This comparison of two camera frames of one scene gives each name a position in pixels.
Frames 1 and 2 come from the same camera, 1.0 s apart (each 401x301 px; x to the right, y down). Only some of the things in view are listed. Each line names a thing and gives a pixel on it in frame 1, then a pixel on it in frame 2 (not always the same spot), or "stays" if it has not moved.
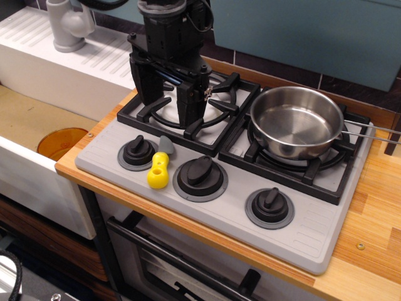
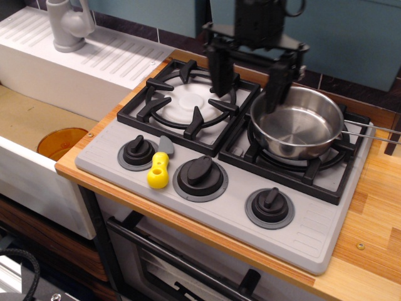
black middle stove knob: x=200 y=180 stays
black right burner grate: x=326 y=177 stays
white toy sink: x=42 y=91 stays
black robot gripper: x=176 y=39 → x=259 y=27
